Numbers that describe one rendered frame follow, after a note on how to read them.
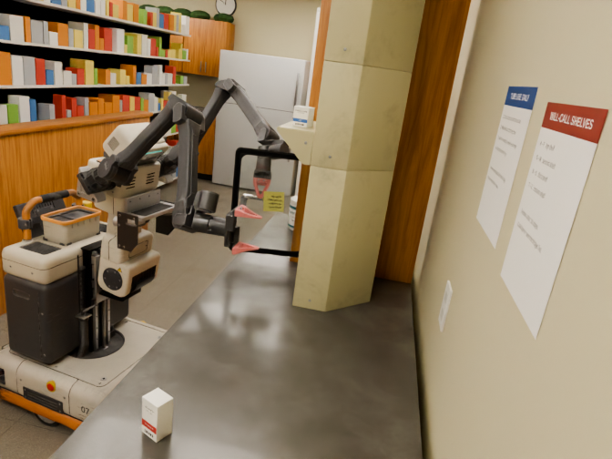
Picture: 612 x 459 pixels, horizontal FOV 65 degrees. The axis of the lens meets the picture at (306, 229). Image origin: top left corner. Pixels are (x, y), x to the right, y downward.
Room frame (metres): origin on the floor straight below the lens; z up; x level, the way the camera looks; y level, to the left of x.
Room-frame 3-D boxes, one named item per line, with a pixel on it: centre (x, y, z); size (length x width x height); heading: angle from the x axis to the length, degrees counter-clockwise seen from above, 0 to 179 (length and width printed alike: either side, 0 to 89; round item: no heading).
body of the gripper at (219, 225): (1.36, 0.25, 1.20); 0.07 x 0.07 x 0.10; 82
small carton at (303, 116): (1.53, 0.05, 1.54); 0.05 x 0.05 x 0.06; 71
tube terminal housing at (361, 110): (1.56, -0.13, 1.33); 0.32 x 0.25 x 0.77; 172
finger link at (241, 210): (1.35, 0.18, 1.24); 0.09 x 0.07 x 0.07; 82
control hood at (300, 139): (1.58, 0.05, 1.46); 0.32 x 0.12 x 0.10; 172
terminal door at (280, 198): (1.71, 0.14, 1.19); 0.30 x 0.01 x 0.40; 94
